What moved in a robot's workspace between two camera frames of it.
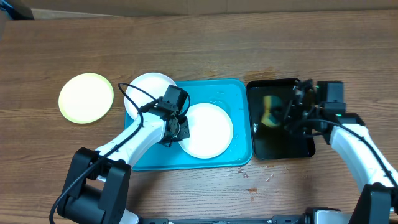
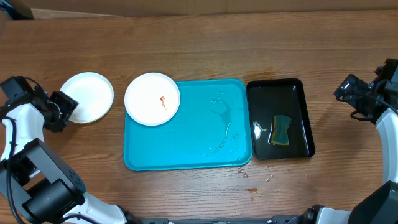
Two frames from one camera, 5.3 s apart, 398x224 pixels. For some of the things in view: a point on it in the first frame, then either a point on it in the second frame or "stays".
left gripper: x=185 y=131 -> x=68 y=104
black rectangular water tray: x=270 y=101 stays
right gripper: x=290 y=122 -> x=357 y=88
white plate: x=211 y=131 -> x=94 y=94
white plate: x=154 y=84 stays
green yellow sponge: x=270 y=103 -> x=280 y=126
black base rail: x=290 y=219 stays
